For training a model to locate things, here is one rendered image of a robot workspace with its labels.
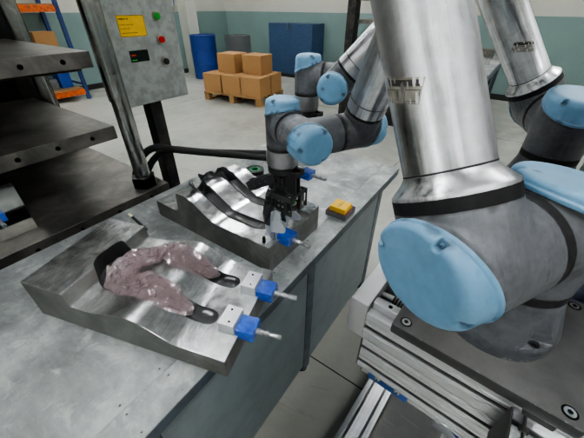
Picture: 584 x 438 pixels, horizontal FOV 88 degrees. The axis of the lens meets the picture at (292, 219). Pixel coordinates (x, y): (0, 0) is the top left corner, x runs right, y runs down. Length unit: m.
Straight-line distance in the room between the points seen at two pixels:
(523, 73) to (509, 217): 0.70
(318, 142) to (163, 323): 0.48
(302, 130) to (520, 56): 0.59
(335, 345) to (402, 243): 1.41
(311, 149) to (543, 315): 0.40
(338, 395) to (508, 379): 1.14
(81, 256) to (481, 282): 0.83
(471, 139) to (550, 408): 0.33
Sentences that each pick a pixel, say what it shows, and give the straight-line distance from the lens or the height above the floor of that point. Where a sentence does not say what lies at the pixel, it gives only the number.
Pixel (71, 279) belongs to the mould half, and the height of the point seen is 0.91.
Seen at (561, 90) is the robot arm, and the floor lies 1.27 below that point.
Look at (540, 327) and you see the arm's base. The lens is 0.51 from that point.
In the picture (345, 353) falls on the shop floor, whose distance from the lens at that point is 1.67.
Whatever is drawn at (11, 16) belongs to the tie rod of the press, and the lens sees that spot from 1.91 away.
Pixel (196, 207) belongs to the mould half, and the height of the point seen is 0.92.
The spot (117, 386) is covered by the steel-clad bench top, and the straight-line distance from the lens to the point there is 0.76.
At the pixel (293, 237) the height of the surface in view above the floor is 0.90.
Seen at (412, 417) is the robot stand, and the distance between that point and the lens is 1.37.
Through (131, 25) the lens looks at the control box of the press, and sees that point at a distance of 1.48.
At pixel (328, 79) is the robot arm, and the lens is 0.79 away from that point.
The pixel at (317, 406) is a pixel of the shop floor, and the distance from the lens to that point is 1.54.
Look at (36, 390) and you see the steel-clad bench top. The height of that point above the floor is 0.80.
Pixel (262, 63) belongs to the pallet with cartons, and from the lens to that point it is 5.67.
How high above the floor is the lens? 1.41
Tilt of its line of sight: 35 degrees down
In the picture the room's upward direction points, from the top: straight up
